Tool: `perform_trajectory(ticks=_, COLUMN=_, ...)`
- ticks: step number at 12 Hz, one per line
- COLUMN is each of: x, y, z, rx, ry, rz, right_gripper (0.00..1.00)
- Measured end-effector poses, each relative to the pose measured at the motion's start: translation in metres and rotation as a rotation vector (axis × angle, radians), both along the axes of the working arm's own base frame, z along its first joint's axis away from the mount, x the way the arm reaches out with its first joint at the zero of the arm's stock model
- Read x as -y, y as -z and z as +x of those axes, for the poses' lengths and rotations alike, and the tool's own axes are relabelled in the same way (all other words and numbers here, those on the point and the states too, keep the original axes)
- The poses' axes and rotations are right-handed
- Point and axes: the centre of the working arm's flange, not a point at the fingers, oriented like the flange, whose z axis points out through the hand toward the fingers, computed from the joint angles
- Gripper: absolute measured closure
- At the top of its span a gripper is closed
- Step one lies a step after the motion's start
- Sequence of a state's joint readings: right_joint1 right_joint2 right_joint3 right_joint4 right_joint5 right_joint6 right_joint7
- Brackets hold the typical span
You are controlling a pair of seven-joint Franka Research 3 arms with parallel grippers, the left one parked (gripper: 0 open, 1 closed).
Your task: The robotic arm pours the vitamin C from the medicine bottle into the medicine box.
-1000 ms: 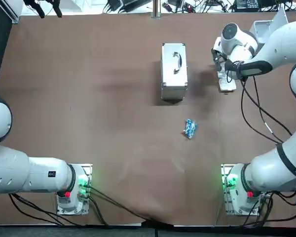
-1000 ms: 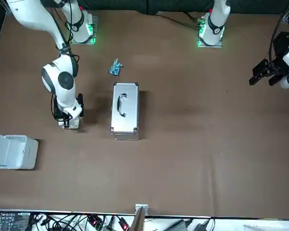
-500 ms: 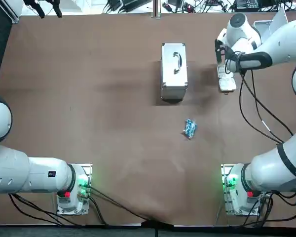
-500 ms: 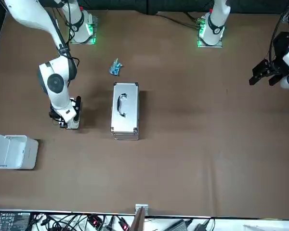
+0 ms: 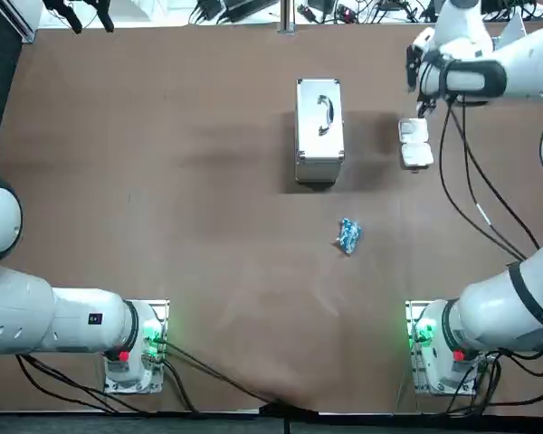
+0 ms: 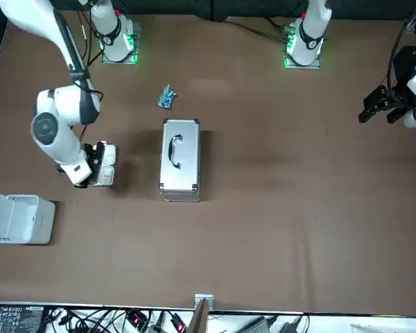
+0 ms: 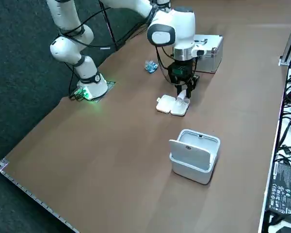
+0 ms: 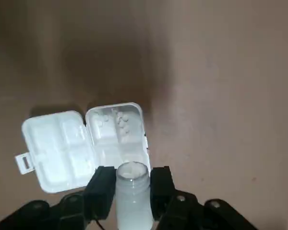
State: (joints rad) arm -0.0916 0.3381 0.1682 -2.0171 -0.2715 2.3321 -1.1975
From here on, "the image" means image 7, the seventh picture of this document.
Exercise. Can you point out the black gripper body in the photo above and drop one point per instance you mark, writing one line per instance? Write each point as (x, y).
(182, 71)

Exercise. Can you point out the small clear medicine bottle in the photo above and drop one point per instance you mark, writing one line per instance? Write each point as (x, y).
(182, 95)

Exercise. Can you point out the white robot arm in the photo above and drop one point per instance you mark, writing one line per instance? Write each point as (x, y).
(179, 24)

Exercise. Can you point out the white open pill box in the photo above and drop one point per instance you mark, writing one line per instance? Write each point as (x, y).
(166, 104)

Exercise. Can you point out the blue and white packet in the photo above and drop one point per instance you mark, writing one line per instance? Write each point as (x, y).
(151, 66)

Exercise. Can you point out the white bin with lid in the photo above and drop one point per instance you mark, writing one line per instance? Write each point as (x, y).
(191, 167)

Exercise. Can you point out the black power adapter with label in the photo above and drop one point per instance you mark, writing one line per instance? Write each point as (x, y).
(285, 189)

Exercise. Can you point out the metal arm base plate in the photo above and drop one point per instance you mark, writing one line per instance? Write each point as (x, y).
(110, 85)

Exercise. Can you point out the aluminium camera post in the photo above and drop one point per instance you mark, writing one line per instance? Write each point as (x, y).
(289, 46)

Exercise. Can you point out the aluminium table edge rail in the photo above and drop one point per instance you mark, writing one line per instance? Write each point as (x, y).
(26, 189)

